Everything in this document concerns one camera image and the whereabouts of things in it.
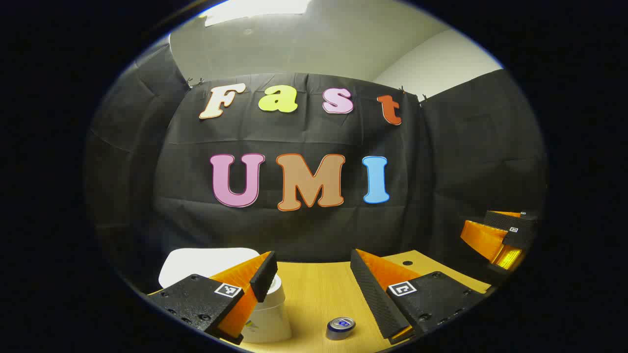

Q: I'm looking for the white desktop garbage bin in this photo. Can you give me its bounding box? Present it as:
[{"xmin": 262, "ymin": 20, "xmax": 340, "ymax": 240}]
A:
[{"xmin": 158, "ymin": 248, "xmax": 293, "ymax": 344}]

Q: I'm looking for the ceiling light panel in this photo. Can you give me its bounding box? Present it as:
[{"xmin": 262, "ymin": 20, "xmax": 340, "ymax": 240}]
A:
[{"xmin": 204, "ymin": 0, "xmax": 312, "ymax": 27}]

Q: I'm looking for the black backdrop cloth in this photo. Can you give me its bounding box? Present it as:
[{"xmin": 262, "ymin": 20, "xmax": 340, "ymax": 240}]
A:
[{"xmin": 83, "ymin": 37, "xmax": 548, "ymax": 295}]

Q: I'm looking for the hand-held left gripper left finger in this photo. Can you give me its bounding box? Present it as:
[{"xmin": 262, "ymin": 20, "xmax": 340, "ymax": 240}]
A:
[{"xmin": 147, "ymin": 251, "xmax": 278, "ymax": 345}]

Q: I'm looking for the blue pop can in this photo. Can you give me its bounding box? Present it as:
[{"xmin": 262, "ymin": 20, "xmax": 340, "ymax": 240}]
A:
[{"xmin": 326, "ymin": 316, "xmax": 357, "ymax": 341}]

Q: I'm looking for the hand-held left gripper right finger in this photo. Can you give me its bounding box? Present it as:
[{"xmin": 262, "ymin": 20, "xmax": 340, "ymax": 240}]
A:
[{"xmin": 350, "ymin": 249, "xmax": 491, "ymax": 345}]

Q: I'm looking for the wooden desktop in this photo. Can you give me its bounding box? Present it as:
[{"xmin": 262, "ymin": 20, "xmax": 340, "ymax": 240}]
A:
[{"xmin": 216, "ymin": 250, "xmax": 491, "ymax": 353}]

